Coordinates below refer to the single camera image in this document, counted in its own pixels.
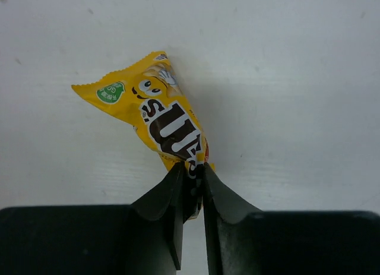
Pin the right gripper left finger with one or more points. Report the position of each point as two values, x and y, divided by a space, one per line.
154 235

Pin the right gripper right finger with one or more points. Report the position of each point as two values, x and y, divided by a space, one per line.
240 238

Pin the yellow M&M's packet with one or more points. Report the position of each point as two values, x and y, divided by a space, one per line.
147 95

